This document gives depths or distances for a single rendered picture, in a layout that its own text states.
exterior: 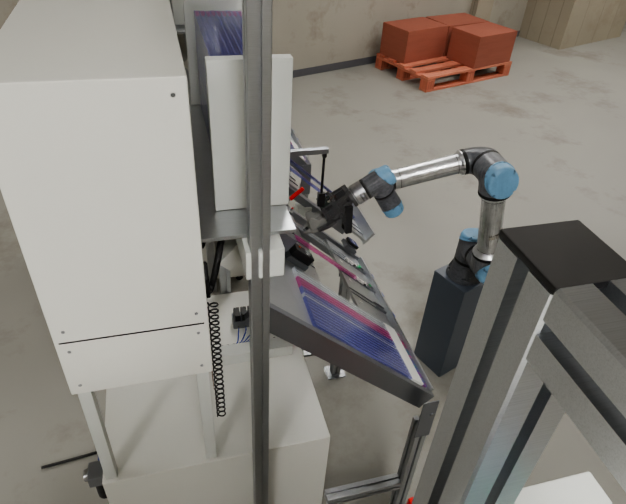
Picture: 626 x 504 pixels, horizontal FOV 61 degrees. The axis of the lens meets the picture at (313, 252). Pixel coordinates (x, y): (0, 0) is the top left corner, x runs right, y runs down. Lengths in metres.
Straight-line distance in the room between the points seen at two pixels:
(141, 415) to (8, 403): 1.11
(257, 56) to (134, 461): 1.19
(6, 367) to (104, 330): 1.74
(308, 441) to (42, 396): 1.44
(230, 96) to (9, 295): 2.46
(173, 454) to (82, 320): 0.62
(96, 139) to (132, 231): 0.19
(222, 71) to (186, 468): 1.10
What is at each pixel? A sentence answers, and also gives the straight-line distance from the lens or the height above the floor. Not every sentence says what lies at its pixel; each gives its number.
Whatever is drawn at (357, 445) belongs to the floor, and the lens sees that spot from 2.43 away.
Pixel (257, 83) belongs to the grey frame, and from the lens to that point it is 0.91.
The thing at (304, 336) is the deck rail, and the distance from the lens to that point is 1.32.
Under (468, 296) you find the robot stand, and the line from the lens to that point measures 2.41.
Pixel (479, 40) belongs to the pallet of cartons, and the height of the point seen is 0.46.
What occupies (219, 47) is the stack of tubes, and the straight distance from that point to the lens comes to 1.28.
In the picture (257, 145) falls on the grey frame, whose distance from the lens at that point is 0.94.
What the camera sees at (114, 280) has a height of 1.32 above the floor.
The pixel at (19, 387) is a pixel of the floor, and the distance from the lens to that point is 2.83.
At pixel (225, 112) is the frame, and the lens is 1.06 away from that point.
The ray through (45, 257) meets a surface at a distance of 1.10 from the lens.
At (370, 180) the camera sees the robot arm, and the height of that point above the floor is 1.14.
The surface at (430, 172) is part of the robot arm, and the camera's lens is 2.02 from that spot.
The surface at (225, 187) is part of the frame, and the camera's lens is 1.14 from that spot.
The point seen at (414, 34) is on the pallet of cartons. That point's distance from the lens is 6.28.
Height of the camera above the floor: 2.03
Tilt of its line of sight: 37 degrees down
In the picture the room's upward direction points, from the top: 4 degrees clockwise
